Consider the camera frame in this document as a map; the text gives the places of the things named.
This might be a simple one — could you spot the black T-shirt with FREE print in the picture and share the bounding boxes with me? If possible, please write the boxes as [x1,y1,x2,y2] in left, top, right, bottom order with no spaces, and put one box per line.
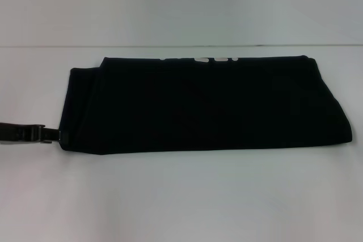
[58,54,354,156]

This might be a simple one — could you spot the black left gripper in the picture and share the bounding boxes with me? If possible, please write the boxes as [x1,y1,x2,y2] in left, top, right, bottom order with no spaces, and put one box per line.
[0,121,69,145]

